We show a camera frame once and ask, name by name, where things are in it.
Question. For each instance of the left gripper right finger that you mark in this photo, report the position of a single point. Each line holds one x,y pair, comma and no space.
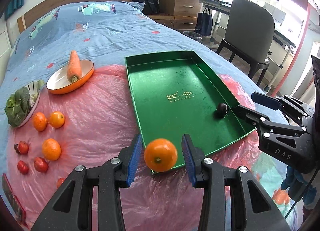
251,206

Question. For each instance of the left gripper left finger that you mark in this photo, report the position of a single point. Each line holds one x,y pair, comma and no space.
70,208

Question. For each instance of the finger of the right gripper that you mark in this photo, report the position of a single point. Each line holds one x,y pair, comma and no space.
251,116
290,107

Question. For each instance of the dark purple plum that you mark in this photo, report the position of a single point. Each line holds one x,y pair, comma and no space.
222,110

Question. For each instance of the large orange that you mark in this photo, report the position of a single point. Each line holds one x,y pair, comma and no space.
51,149
160,155

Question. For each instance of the blue gloved right hand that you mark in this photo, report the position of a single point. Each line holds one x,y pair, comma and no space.
302,185

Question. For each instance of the red apple right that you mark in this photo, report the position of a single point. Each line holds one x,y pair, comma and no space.
60,182

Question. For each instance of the red apple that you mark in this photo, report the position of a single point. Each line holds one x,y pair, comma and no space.
23,147
41,165
60,182
22,167

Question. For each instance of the red cased smartphone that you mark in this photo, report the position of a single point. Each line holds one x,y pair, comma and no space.
13,201

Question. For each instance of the red apple centre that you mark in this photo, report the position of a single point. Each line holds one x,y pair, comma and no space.
41,165

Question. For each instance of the red apple front left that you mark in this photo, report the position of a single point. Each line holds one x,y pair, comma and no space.
22,167

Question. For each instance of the red apple back left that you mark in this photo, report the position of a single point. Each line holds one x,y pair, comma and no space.
23,147

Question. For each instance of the green rectangular tray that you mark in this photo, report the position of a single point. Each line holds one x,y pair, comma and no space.
177,93

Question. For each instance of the grey dark chair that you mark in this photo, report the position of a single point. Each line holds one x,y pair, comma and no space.
250,35

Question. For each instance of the pink plastic sheet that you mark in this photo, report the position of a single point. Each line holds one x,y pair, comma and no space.
100,121

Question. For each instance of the small orange back right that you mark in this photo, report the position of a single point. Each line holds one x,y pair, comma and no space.
56,119

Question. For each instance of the orange back left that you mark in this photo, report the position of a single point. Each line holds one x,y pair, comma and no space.
39,121

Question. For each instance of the mesh waste bin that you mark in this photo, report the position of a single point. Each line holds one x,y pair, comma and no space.
193,35

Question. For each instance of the dark blue tote bag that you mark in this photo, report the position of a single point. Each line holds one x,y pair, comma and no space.
204,22

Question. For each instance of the glass top desk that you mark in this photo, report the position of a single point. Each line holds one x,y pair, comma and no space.
250,13

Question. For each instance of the green bok choy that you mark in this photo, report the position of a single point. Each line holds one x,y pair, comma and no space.
17,106

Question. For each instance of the orange oval dish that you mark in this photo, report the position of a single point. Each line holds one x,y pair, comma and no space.
59,84

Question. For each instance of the wooden drawer cabinet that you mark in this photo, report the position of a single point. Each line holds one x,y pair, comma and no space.
180,15

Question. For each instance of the white plate with greens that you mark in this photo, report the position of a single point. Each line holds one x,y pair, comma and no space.
34,90

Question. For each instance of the orange carrot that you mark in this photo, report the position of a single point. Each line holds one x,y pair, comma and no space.
74,71

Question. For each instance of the blue patterned bed sheet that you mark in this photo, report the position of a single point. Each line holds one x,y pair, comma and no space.
107,38

